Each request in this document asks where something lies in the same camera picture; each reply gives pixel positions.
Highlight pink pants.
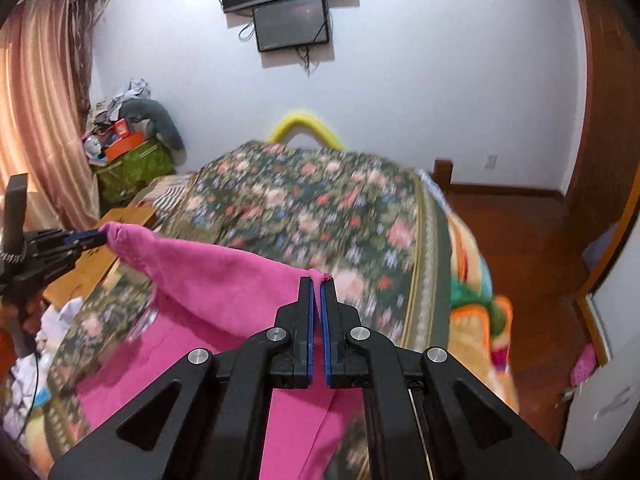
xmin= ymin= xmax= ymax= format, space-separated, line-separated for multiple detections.
xmin=76 ymin=222 xmax=362 ymax=479

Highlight striped black white cloth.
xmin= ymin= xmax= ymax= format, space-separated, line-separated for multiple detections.
xmin=145 ymin=174 xmax=194 ymax=220

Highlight orange box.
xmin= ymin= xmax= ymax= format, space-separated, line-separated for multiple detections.
xmin=104 ymin=132 xmax=145 ymax=162

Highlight dark floral bedspread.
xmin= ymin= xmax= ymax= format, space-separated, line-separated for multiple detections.
xmin=27 ymin=141 xmax=450 ymax=474

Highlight white crumpled cloth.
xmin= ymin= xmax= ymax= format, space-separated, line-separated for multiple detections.
xmin=2 ymin=297 xmax=84 ymax=446

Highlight colourful fleece blanket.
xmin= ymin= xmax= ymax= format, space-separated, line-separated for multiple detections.
xmin=418 ymin=170 xmax=520 ymax=412

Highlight grey plush pillow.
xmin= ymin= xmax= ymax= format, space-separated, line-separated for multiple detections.
xmin=118 ymin=99 xmax=184 ymax=151

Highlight pink striped curtain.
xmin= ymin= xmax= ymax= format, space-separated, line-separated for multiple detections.
xmin=1 ymin=0 xmax=99 ymax=230

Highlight pink slipper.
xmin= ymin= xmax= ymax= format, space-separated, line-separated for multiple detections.
xmin=570 ymin=344 xmax=598 ymax=388

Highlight white cabinet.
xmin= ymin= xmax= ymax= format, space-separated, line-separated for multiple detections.
xmin=560 ymin=228 xmax=640 ymax=470

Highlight yellow curved bed rail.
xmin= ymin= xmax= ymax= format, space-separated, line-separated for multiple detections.
xmin=267 ymin=112 xmax=345 ymax=151

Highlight wooden bed post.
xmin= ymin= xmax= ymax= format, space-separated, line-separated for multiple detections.
xmin=432 ymin=159 xmax=454 ymax=193

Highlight small wall monitor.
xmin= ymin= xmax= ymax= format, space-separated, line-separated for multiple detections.
xmin=253 ymin=0 xmax=330 ymax=52

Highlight wooden door frame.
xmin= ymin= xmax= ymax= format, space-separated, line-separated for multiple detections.
xmin=567 ymin=0 xmax=639 ymax=298

